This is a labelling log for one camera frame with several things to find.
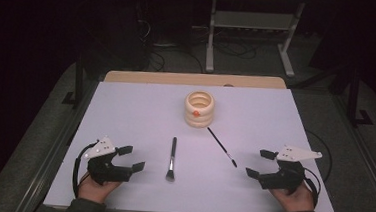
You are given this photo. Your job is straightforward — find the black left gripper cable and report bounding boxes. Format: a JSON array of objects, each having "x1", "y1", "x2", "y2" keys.
[{"x1": 70, "y1": 140, "x2": 98, "y2": 200}]

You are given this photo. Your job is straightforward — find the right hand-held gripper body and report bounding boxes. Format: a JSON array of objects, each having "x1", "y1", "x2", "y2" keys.
[{"x1": 257, "y1": 143, "x2": 324, "y2": 196}]

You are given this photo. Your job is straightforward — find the person's left hand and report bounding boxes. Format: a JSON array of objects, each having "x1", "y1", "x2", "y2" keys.
[{"x1": 76, "y1": 171, "x2": 124, "y2": 206}]

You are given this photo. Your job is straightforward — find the black floor cables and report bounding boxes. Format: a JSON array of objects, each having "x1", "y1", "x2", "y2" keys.
[{"x1": 130, "y1": 16, "x2": 261, "y2": 79}]

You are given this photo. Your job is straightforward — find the black metal stand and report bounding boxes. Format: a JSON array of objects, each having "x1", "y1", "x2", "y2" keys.
[
  {"x1": 61, "y1": 58, "x2": 87, "y2": 109},
  {"x1": 343, "y1": 65, "x2": 376, "y2": 129}
]

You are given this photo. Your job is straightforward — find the person's right hand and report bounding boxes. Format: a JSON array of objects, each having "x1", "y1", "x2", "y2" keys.
[{"x1": 267, "y1": 180, "x2": 317, "y2": 212}]

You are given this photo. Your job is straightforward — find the thin black brush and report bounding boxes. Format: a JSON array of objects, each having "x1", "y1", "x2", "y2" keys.
[{"x1": 204, "y1": 126, "x2": 242, "y2": 169}]

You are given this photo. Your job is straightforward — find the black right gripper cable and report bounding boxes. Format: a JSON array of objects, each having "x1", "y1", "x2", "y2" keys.
[{"x1": 299, "y1": 128, "x2": 337, "y2": 210}]

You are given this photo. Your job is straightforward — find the cream ribbed brush holder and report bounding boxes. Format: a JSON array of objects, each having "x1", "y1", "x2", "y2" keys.
[{"x1": 183, "y1": 89, "x2": 217, "y2": 130}]

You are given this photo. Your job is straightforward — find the white board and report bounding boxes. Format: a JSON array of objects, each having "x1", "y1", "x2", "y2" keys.
[{"x1": 43, "y1": 72, "x2": 347, "y2": 212}]

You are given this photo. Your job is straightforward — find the wooden table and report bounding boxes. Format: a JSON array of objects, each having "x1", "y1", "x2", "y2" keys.
[{"x1": 103, "y1": 64, "x2": 288, "y2": 96}]

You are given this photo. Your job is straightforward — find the black makeup brush silver ferrule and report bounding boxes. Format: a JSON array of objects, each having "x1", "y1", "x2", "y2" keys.
[{"x1": 165, "y1": 136, "x2": 179, "y2": 183}]

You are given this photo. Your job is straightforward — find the white metal frame stand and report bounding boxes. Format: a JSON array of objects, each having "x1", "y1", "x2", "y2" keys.
[{"x1": 203, "y1": 0, "x2": 307, "y2": 80}]

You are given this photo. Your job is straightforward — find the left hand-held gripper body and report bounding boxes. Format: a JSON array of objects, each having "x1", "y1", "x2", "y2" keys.
[{"x1": 81, "y1": 134, "x2": 135, "y2": 187}]

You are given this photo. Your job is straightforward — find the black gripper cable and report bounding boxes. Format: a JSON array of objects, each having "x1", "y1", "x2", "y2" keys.
[
  {"x1": 70, "y1": 140, "x2": 98, "y2": 200},
  {"x1": 299, "y1": 128, "x2": 337, "y2": 210}
]

